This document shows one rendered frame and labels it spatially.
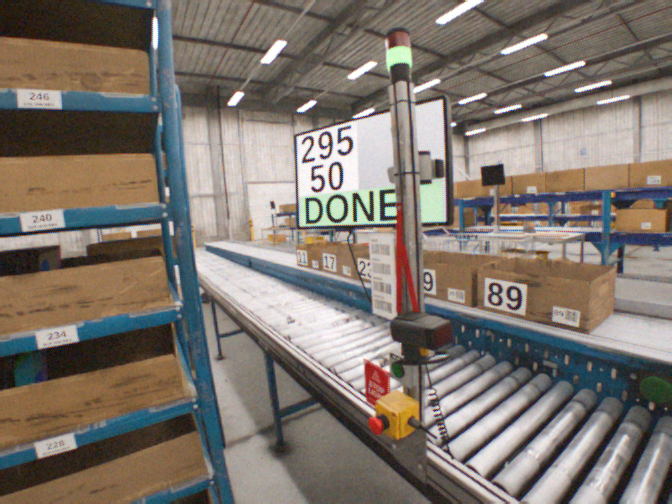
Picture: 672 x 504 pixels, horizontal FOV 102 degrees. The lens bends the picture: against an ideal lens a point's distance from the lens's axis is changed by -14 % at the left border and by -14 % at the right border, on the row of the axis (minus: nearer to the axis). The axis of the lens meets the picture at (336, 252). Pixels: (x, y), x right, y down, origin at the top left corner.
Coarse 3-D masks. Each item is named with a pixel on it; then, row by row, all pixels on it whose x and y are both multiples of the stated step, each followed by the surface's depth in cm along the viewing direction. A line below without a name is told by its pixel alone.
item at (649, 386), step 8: (656, 376) 68; (640, 384) 71; (648, 384) 69; (656, 384) 68; (664, 384) 66; (648, 392) 69; (656, 392) 68; (664, 392) 66; (656, 400) 68; (664, 400) 66
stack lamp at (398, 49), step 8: (400, 32) 59; (392, 40) 59; (400, 40) 59; (408, 40) 60; (392, 48) 60; (400, 48) 59; (408, 48) 60; (392, 56) 60; (400, 56) 59; (408, 56) 60
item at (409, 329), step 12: (408, 312) 65; (420, 312) 63; (396, 324) 61; (408, 324) 59; (420, 324) 57; (432, 324) 56; (444, 324) 56; (396, 336) 62; (408, 336) 59; (420, 336) 56; (432, 336) 54; (444, 336) 56; (408, 348) 61; (420, 348) 60; (432, 348) 54; (408, 360) 62; (420, 360) 60
